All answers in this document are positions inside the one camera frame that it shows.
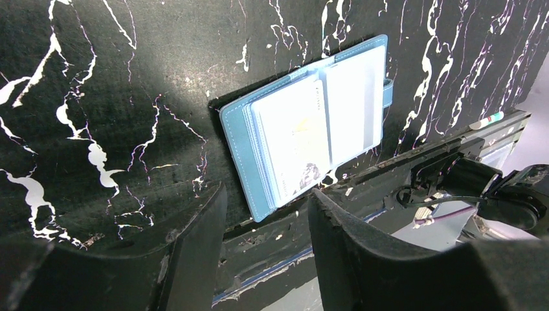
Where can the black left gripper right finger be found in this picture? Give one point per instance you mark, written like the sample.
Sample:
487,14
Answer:
362,268

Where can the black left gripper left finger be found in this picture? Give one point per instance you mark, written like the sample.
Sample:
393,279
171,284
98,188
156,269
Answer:
170,266

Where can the blue leather card holder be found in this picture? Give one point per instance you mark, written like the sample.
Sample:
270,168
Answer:
356,93

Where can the white card yellow logo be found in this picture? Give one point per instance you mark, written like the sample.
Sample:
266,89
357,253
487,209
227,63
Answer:
293,133

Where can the green marker pen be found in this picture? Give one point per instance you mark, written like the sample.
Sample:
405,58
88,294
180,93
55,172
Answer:
487,121

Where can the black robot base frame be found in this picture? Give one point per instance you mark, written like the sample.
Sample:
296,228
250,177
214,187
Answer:
270,265

